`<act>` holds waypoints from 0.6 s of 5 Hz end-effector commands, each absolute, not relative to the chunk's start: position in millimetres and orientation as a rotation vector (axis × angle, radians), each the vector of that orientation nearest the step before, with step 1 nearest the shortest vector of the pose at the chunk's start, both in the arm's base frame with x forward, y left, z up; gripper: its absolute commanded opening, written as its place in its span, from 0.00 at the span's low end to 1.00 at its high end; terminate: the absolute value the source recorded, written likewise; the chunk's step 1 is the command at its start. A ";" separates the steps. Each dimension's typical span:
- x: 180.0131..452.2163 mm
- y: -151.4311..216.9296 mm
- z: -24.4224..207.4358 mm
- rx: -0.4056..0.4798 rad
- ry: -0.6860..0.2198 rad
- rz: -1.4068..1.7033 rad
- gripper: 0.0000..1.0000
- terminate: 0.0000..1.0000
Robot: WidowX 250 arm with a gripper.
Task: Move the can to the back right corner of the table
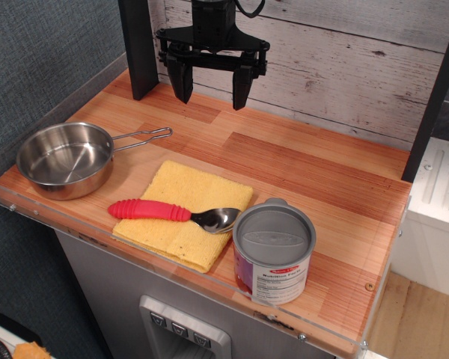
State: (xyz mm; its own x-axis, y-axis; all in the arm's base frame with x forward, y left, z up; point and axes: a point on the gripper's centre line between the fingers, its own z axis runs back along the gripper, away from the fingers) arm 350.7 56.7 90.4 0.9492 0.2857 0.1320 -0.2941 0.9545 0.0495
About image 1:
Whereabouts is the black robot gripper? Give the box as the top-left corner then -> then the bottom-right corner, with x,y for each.
156,1 -> 270,111

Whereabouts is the grey-lidded toy food can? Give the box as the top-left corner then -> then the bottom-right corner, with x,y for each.
233,198 -> 317,305

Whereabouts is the yellow folded cloth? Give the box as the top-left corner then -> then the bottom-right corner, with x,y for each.
108,161 -> 254,273

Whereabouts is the stainless steel toy pan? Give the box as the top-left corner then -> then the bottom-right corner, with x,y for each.
16,122 -> 173,200

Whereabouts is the grey toy fridge cabinet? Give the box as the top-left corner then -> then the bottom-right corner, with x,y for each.
57,231 -> 332,358

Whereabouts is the clear acrylic table guard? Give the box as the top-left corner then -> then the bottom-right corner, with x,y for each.
0,57 -> 410,358

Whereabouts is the silver dispenser button panel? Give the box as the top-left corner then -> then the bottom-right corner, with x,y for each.
139,295 -> 232,358

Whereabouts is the white toy cabinet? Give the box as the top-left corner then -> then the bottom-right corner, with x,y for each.
391,138 -> 449,295

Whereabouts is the black and orange object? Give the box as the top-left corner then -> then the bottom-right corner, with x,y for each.
0,313 -> 49,355

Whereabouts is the dark left shelf post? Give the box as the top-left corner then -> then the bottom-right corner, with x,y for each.
118,0 -> 159,100

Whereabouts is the dark shelf post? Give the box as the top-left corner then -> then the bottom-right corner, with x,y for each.
118,0 -> 159,100
401,43 -> 449,183

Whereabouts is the red-handled metal spoon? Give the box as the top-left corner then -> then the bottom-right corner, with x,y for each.
108,199 -> 242,234

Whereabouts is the dark right shelf post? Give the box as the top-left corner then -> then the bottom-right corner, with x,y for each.
401,43 -> 449,183

